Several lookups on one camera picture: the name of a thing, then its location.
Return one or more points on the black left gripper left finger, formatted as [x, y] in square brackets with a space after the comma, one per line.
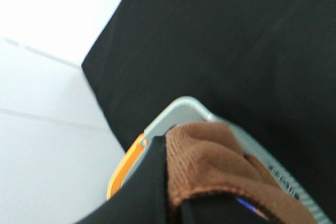
[143, 198]

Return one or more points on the orange table edge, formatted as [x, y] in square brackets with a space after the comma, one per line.
[128, 161]

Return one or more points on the brown towel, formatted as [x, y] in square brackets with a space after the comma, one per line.
[205, 159]

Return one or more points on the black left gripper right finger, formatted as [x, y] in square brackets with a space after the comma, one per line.
[219, 208]

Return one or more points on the black table cloth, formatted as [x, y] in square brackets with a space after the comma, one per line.
[266, 65]

